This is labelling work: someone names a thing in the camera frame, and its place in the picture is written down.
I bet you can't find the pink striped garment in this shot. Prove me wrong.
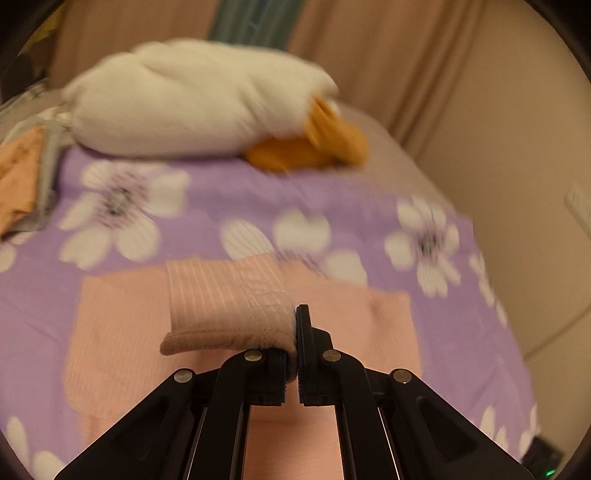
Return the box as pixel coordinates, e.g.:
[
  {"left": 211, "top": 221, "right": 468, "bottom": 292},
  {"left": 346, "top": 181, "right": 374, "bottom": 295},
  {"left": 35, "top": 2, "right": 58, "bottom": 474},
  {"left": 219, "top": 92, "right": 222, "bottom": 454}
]
[{"left": 64, "top": 255, "right": 424, "bottom": 480}]

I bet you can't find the purple floral bed sheet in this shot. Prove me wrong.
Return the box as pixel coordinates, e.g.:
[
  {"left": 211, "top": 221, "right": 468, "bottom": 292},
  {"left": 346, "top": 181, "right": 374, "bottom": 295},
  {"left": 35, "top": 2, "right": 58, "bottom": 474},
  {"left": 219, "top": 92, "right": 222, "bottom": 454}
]
[{"left": 1, "top": 148, "right": 539, "bottom": 479}]

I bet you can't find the white power strip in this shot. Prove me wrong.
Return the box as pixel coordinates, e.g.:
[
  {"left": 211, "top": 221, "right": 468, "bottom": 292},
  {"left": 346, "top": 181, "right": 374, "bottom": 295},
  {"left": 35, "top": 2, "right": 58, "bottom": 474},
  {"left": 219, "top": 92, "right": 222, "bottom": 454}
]
[{"left": 564, "top": 183, "right": 591, "bottom": 237}]

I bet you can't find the orange folded garment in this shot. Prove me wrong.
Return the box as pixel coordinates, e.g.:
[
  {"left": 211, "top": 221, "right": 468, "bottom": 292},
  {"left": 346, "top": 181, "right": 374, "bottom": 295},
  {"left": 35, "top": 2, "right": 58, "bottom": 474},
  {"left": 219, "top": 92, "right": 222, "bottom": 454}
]
[{"left": 1, "top": 125, "right": 46, "bottom": 235}]

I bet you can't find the grey folded garment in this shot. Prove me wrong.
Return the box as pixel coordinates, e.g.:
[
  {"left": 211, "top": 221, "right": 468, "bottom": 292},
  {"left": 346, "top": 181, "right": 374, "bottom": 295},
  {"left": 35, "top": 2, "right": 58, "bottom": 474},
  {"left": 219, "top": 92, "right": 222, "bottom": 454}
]
[{"left": 6, "top": 115, "right": 72, "bottom": 233}]

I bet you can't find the white plush duck toy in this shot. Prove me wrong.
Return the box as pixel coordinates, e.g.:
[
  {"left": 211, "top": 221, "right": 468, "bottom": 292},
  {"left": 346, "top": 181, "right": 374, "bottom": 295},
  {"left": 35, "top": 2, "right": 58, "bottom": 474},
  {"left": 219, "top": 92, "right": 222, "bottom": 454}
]
[{"left": 61, "top": 39, "right": 368, "bottom": 173}]

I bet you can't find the beige curtain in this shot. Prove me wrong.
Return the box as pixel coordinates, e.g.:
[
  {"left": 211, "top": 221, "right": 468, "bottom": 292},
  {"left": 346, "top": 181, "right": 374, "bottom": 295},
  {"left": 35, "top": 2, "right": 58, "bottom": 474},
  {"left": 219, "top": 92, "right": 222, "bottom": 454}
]
[{"left": 48, "top": 1, "right": 485, "bottom": 156}]

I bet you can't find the blue window blind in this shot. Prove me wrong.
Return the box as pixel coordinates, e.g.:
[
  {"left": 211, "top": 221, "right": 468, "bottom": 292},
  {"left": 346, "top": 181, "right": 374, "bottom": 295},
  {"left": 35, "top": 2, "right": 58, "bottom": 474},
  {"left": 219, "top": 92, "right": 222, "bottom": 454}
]
[{"left": 208, "top": 0, "right": 305, "bottom": 50}]

